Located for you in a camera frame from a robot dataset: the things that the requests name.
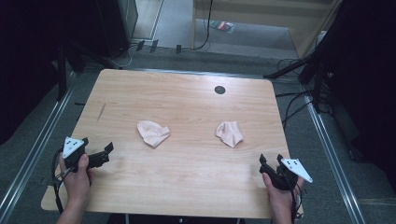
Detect black hanging cable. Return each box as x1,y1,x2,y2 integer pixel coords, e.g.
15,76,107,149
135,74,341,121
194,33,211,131
190,0,215,51

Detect black floor cables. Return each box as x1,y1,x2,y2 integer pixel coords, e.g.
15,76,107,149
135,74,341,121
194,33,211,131
275,57,328,132

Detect white cable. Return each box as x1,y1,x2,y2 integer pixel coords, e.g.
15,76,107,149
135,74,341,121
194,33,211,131
106,43,138,70

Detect colourful packet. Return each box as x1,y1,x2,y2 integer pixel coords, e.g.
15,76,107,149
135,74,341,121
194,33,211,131
209,20,236,35

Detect light wooden frame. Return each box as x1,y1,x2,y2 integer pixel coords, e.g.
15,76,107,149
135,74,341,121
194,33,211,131
191,0,344,60

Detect person's left hand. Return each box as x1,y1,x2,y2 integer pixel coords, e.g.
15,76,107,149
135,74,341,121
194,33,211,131
59,153,93,203

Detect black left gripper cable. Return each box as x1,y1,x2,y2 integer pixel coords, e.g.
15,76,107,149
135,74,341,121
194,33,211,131
50,147,76,215

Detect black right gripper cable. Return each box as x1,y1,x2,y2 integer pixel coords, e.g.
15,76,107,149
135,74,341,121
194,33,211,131
288,177,304,224

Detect dark cabinet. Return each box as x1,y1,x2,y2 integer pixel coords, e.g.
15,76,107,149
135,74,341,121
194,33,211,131
92,0,139,59

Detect metal floor rail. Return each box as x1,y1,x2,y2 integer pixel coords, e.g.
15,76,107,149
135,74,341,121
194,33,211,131
303,94,367,224
0,88,76,218

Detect black metal stand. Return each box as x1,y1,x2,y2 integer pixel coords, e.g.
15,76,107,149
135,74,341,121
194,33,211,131
262,18,335,115
55,43,87,102

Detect person's right hand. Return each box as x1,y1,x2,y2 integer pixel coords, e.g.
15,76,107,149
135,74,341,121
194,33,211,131
262,172,304,216

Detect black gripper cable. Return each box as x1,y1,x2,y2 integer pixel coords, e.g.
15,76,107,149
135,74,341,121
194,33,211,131
50,147,76,215
288,177,304,224

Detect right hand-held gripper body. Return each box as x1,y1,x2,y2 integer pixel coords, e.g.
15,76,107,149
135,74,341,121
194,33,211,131
259,158,314,191

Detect person's dark clothing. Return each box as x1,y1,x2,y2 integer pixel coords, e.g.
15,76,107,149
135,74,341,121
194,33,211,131
106,213,247,224

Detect pink sock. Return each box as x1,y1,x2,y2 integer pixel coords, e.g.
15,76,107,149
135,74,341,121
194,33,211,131
136,119,172,149
214,120,245,148

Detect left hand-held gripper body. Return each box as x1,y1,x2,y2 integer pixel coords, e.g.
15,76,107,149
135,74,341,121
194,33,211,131
62,135,110,174

